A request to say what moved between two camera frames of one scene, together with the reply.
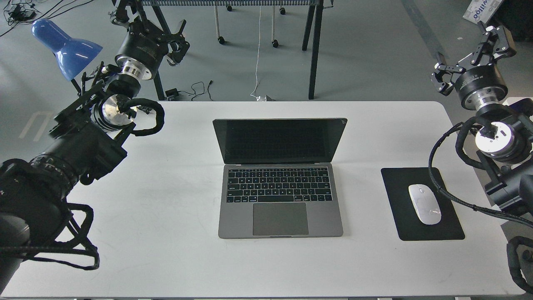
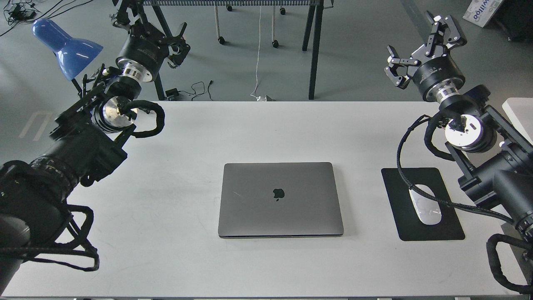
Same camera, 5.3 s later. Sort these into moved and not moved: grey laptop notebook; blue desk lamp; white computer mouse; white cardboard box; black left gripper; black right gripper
Moved: grey laptop notebook; black right gripper
Not moved: blue desk lamp; black left gripper; white cardboard box; white computer mouse
